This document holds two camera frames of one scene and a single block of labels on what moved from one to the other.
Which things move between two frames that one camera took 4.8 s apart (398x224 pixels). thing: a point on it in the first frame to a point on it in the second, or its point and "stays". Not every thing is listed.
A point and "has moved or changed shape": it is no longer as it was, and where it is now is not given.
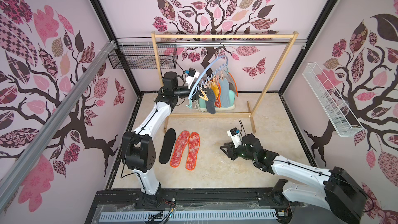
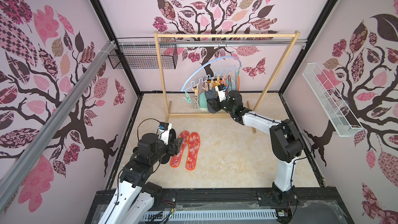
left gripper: x=189 y=91 to x=173 y=148
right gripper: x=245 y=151 to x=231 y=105
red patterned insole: x=194 y=142 stays
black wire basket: x=142 y=56 stays
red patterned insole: x=182 y=141 stays
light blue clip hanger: x=222 y=67 has moved or changed shape
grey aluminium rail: x=11 y=173 stays
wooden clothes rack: x=223 y=35 stays
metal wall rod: x=211 y=43 stays
